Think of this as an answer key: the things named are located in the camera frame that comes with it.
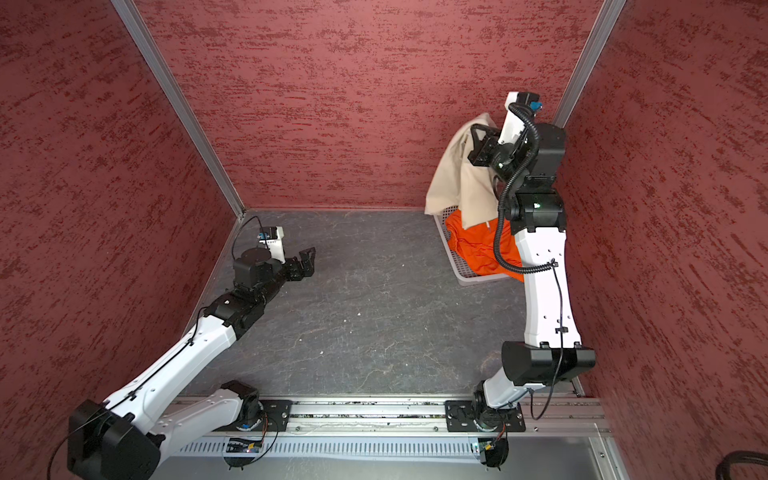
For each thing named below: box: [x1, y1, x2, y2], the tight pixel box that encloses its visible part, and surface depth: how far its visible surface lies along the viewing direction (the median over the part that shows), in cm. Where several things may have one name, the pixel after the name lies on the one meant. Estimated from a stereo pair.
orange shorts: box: [446, 208, 525, 283], surface depth 106 cm
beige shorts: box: [424, 113, 500, 230], surface depth 69 cm
